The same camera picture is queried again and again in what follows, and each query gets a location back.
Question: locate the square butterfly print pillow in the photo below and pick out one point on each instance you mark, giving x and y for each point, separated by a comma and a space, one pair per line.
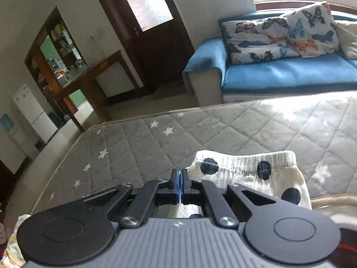
312, 30

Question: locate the grey quilted star table cover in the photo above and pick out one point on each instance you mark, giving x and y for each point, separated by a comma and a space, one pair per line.
320, 129

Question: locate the round black induction cooktop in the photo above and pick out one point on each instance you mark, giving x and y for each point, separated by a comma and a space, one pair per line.
345, 254

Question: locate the wooden shelf cabinet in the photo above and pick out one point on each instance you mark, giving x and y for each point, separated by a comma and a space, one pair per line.
54, 60

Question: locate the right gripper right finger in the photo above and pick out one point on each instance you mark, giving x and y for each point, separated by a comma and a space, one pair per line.
276, 230

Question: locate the beige cushion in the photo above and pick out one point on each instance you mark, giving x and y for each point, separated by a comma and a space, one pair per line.
347, 31

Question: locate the dark wooden door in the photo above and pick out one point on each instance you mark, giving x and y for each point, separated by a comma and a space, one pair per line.
154, 38

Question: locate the wooden counter table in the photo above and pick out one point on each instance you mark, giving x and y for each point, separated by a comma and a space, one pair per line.
92, 90

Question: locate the water dispenser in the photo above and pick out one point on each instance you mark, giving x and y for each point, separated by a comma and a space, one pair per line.
19, 136

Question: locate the long butterfly print pillow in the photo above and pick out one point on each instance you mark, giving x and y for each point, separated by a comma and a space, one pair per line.
258, 40

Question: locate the blue covered sofa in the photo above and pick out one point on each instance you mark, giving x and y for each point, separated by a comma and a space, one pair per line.
214, 79

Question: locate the white polka dot garment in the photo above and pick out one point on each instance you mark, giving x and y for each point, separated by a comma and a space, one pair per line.
275, 174

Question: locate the pastel patterned garment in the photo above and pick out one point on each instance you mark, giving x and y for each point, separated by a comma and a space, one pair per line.
12, 256

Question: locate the white refrigerator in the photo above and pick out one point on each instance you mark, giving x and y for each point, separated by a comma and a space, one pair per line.
34, 114

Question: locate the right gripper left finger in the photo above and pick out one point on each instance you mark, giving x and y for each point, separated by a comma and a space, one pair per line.
78, 231

